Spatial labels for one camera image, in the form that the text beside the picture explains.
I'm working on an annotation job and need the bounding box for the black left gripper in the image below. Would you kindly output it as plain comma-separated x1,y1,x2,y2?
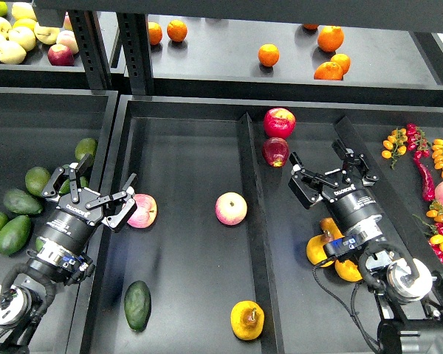
35,153,137,252

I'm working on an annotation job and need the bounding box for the dark green avocado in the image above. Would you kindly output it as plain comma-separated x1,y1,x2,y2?
123,280,151,332

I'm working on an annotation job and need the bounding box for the black upper left tray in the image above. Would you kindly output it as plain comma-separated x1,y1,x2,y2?
0,12,125,89

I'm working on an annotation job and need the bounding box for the dark red apple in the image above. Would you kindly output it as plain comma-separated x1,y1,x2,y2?
262,137,289,167

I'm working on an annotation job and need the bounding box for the dark avocado left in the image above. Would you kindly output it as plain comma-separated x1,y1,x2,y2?
3,188,43,215

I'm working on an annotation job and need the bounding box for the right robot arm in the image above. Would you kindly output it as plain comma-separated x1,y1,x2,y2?
289,140,443,353

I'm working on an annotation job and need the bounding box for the pink apple left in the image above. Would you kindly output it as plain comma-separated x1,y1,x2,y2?
127,193,157,229

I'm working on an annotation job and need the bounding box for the orange front right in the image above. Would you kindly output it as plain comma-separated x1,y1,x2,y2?
314,61,343,80

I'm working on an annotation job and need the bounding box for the pink apple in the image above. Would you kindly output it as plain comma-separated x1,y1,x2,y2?
215,192,247,226
127,193,157,229

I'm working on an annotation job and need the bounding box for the black centre tray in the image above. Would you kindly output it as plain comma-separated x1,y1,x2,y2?
65,94,443,354

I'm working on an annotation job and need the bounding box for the orange small right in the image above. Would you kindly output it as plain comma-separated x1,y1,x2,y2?
331,53,351,75

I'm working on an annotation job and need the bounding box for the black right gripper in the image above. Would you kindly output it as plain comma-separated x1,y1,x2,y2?
288,139,384,236

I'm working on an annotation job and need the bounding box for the green avocado round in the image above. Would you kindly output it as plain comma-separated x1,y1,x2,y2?
25,166,51,197

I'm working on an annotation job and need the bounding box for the pale yellow apple front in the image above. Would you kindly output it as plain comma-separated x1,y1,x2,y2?
0,41,27,65

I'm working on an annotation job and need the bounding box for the green avocado small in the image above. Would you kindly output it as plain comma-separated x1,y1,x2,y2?
58,178,70,195

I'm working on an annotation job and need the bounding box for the mixed cherry tomato bunch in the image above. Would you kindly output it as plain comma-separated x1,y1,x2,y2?
414,200,443,265

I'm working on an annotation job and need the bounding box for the orange centre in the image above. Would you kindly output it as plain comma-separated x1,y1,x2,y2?
258,44,280,67

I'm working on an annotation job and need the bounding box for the red cherry tomato bunch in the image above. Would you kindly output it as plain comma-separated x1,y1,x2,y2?
406,123,430,160

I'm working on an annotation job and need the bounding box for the black shelf post left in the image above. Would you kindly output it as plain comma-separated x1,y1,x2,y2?
68,10,113,90

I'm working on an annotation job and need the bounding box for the pink apple centre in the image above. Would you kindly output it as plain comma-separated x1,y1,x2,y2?
215,192,247,226

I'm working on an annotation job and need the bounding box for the yellow pear with brown spot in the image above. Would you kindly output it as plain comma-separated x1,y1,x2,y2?
230,300,264,341

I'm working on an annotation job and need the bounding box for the red chili pepper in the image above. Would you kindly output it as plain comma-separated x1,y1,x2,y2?
413,151,435,201

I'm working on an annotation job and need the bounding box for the yellow pear left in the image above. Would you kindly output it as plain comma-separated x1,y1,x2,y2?
306,235,334,265

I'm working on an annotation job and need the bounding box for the red apple on shelf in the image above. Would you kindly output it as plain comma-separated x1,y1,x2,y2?
47,44,75,66

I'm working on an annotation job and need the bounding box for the green avocado lower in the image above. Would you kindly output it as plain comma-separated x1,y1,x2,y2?
0,215,32,256

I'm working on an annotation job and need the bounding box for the pink peach on shelf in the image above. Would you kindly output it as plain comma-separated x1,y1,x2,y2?
56,30,79,55

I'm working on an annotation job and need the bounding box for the bright red apple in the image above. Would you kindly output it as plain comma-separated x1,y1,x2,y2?
263,108,296,139

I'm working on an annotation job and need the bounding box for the green avocado top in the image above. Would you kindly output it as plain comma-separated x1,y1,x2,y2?
75,137,97,162

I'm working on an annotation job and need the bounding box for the yellow pear lower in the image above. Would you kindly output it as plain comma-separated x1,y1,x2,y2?
334,260,363,282

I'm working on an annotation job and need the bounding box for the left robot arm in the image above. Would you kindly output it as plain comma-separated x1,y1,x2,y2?
0,153,137,353

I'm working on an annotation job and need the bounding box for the green avocado narrow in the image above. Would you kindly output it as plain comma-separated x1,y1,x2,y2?
80,176,89,187

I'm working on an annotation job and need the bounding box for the orange large right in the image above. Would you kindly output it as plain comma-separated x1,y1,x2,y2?
317,26,345,52

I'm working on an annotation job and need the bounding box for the orange cherry tomato bunch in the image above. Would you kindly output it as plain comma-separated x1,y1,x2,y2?
381,128,408,170

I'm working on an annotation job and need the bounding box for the yellow pear middle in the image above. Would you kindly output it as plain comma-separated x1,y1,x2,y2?
320,218,343,241

